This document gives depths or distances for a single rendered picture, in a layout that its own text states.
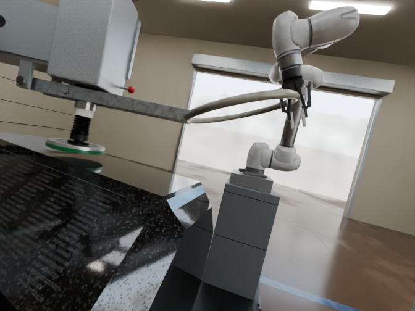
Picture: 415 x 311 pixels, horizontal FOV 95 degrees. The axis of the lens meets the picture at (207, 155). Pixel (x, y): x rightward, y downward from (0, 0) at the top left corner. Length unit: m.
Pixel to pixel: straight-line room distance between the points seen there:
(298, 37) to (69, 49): 0.86
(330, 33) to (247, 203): 1.06
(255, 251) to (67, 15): 1.64
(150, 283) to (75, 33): 0.88
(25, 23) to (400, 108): 6.74
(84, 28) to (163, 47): 5.93
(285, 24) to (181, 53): 5.74
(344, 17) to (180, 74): 5.60
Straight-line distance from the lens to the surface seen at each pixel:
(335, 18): 0.93
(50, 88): 1.03
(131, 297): 0.57
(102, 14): 0.96
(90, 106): 0.98
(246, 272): 1.66
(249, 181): 1.48
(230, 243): 1.57
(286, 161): 1.54
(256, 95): 0.64
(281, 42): 0.89
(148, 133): 6.29
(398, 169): 6.66
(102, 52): 0.91
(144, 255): 0.56
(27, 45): 1.07
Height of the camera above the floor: 1.05
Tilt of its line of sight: 3 degrees down
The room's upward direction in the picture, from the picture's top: 13 degrees clockwise
